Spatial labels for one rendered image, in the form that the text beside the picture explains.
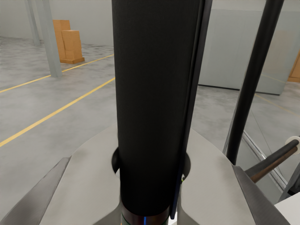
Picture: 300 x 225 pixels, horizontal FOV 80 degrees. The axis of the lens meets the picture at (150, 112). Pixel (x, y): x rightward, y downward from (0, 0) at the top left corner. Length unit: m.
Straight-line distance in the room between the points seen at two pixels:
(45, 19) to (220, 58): 4.93
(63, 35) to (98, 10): 6.15
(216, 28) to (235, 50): 0.78
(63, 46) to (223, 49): 6.05
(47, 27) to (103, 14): 8.10
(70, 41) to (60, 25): 0.65
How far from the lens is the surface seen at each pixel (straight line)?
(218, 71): 5.67
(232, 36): 5.56
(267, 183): 1.33
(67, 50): 8.43
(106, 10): 13.87
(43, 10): 6.23
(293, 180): 0.90
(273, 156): 0.32
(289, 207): 0.66
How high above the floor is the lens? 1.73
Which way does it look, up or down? 27 degrees down
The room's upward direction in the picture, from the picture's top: 3 degrees clockwise
